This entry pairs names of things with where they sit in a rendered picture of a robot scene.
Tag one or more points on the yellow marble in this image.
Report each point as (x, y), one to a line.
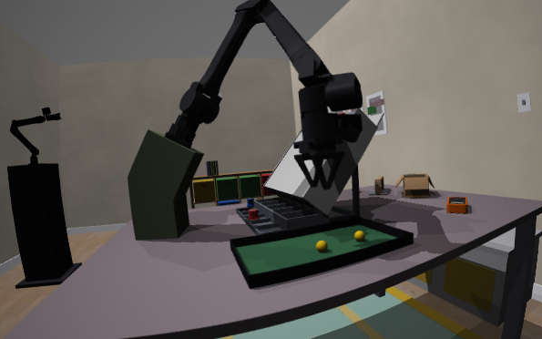
(321, 246)
(359, 235)

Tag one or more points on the orange digital multimeter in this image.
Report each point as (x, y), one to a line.
(457, 205)

